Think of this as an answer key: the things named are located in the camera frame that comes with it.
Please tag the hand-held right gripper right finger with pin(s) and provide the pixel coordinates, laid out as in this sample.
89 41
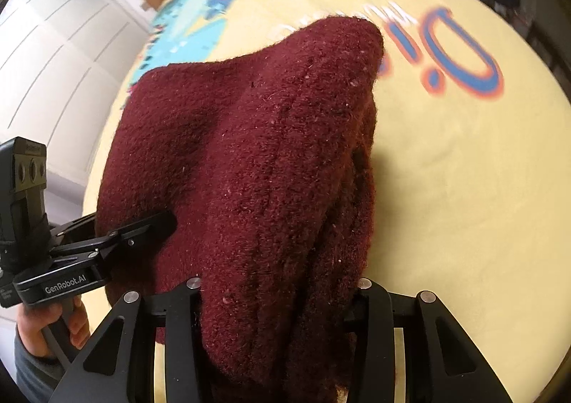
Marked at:
374 318

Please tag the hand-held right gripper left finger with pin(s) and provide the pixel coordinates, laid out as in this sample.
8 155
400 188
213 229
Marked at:
180 318

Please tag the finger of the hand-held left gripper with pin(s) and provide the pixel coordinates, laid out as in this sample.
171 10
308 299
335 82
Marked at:
147 226
78 223

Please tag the maroon knit sweater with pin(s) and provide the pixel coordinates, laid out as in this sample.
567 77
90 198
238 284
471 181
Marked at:
267 162

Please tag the person's left forearm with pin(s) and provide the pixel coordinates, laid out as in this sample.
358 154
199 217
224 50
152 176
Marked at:
31 371

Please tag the person's left hand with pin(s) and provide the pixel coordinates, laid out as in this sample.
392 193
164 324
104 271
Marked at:
31 331

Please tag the white wardrobe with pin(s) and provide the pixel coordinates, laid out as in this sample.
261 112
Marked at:
53 50

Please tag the yellow printed bed sheet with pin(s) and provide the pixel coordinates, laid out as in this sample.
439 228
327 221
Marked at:
446 184

